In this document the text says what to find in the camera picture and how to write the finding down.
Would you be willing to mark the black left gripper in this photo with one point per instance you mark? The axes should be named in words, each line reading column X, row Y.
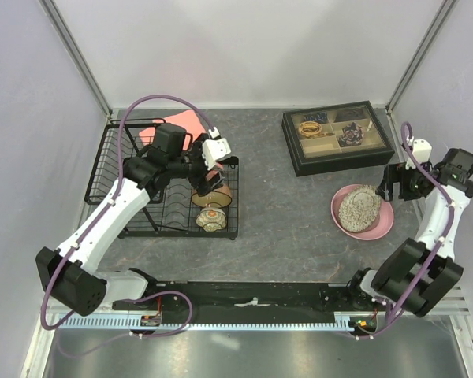
column 210, row 185

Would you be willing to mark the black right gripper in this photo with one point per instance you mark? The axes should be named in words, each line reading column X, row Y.
column 396, row 172

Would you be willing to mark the brown floral bowl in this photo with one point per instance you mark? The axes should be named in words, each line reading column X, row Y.
column 219, row 197

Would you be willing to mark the pink plate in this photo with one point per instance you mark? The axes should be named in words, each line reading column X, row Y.
column 378, row 229

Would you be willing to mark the speckled ceramic plate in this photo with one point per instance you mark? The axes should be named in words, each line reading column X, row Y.
column 359, row 209

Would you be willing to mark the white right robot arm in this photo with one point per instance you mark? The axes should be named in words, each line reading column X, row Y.
column 422, row 270

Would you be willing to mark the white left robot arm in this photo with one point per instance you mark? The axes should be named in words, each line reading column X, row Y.
column 68, row 273

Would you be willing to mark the pink ceramic mug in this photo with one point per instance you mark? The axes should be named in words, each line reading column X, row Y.
column 218, row 168

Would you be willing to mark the small white patterned bowl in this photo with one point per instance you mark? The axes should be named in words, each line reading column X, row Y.
column 211, row 219

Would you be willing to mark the pink folded cloth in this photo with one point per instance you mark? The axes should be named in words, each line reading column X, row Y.
column 187, row 120

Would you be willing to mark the dark floral fabric rosette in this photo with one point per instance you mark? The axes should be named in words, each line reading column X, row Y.
column 352, row 135

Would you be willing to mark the black compartment display box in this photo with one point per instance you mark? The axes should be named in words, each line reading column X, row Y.
column 314, row 147

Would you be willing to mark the blue patterned fabric roll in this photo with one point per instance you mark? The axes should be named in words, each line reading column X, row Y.
column 320, row 117

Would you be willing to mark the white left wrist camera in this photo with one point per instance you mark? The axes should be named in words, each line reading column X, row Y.
column 215, row 148

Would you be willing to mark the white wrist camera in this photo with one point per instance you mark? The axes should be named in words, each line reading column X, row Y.
column 416, row 151
column 215, row 148

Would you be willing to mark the black wire dish rack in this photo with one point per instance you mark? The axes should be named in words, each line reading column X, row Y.
column 172, row 213

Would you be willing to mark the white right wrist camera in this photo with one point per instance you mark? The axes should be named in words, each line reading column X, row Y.
column 416, row 151

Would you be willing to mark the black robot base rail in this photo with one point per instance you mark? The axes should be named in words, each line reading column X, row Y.
column 251, row 302

